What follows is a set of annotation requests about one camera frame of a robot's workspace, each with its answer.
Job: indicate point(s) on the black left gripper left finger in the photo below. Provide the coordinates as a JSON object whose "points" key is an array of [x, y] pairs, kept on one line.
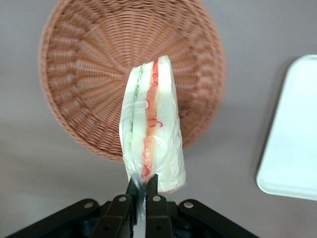
{"points": [[119, 213]]}

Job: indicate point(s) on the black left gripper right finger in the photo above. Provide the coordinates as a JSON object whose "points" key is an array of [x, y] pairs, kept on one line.
{"points": [[158, 215]]}

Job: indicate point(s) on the triangle sandwich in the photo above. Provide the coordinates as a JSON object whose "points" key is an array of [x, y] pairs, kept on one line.
{"points": [[158, 129]]}

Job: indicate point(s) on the brown wicker basket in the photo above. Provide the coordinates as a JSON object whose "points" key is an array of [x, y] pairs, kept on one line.
{"points": [[94, 74]]}

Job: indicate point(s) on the cream plastic tray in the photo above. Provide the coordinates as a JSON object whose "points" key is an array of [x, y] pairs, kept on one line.
{"points": [[294, 138]]}

